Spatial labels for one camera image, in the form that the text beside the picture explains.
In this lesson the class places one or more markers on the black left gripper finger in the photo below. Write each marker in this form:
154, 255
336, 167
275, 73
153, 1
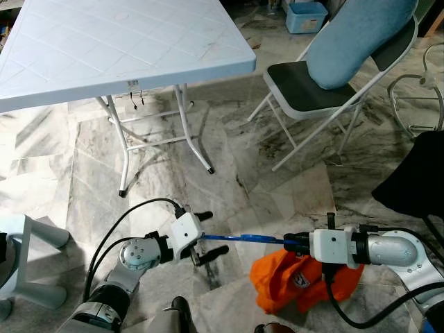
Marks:
215, 254
205, 216

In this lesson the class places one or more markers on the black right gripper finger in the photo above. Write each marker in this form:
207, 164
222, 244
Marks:
291, 238
291, 248

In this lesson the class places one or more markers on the orange garment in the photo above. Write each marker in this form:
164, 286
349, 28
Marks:
284, 277

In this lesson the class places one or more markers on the blue plastic clothes hanger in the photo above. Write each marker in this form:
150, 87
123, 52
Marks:
243, 238

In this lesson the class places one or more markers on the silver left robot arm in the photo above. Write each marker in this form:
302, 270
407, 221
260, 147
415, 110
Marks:
135, 253

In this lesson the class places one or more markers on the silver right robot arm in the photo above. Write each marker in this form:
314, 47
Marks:
395, 250

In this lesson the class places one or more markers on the grey robot left leg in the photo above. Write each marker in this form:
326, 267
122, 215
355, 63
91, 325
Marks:
182, 316

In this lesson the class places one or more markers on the grey robot leg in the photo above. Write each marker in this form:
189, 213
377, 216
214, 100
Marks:
274, 328
182, 316

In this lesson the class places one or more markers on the grey robot right leg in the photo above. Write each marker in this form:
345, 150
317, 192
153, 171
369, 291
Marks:
274, 328

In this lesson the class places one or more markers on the small black hook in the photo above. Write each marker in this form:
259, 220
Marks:
133, 100
143, 98

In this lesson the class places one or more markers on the white folding chair black seat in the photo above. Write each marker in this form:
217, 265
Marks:
295, 83

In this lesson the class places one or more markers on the pale plastic folding table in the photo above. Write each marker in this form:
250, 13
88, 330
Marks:
104, 41

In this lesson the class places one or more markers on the light blue cushion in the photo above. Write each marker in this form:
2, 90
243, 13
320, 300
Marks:
354, 41

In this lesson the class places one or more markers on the blue plastic storage box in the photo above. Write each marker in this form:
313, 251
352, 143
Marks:
305, 17

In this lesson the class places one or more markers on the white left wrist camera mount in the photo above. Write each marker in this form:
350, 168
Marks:
184, 236

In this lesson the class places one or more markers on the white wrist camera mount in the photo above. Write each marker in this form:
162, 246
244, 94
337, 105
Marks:
329, 246
184, 236

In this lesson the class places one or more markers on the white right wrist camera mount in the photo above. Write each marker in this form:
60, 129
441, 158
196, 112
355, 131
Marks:
329, 246

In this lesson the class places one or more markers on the chrome tube frame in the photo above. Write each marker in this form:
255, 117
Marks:
390, 97

